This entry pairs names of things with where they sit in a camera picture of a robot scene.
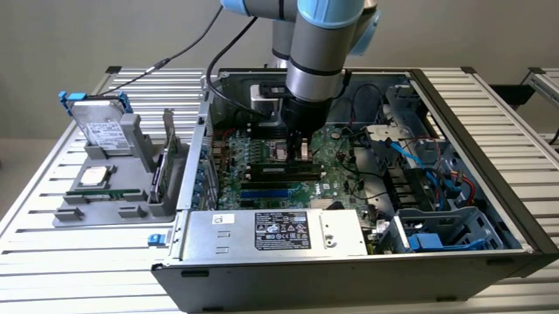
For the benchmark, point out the silver chipset heat sink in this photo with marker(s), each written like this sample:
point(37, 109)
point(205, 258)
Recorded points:
point(328, 204)

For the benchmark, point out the blue case latch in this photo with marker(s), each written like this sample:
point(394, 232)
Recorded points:
point(158, 239)

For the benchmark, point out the green RAM stick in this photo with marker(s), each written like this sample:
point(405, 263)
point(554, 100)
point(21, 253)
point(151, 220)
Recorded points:
point(105, 193)

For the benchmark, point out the open black PC case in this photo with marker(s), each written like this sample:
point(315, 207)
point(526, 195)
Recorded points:
point(350, 281)

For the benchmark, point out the metal slat side table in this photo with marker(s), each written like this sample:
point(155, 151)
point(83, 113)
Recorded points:
point(544, 81)

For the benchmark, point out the graphics card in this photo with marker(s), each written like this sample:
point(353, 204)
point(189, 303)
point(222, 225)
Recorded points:
point(163, 163)

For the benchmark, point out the hard disk with blue bracket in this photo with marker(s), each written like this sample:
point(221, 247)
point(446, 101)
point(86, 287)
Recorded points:
point(103, 127)

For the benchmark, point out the grey drive cage blue lever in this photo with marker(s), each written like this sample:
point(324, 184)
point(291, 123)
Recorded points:
point(441, 229)

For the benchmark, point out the silver power supply unit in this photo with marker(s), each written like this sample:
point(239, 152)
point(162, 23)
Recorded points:
point(271, 235)

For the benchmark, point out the blue expansion slot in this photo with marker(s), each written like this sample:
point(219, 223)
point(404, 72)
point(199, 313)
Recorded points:
point(265, 193)

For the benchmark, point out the green motherboard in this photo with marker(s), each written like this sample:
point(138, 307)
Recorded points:
point(332, 170)

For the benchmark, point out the dark installed RAM stick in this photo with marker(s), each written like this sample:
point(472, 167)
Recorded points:
point(283, 169)

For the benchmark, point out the silver CPU chip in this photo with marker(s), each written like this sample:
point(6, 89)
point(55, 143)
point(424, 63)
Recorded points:
point(94, 176)

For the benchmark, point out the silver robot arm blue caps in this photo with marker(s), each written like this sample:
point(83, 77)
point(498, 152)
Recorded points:
point(313, 49)

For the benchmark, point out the CPU socket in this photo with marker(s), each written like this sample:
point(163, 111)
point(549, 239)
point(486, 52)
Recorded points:
point(277, 151)

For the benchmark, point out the metal disk bay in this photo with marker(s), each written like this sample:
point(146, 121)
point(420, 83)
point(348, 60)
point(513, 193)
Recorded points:
point(402, 137)

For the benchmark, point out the black expansion slot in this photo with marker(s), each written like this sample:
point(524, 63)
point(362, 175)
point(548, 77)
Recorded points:
point(265, 185)

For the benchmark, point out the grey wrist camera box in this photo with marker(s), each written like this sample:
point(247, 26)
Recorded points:
point(266, 104)

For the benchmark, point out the grey parts rack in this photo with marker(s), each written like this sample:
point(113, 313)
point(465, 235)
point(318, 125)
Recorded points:
point(127, 183)

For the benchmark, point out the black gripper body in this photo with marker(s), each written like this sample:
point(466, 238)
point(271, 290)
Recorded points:
point(306, 114)

